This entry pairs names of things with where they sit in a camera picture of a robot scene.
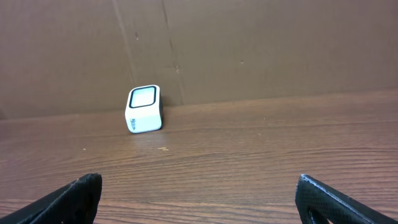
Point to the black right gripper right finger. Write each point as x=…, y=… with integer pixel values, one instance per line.
x=319, y=203

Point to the white barcode scanner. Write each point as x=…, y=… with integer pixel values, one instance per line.
x=144, y=109

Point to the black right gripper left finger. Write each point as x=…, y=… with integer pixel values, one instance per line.
x=76, y=202

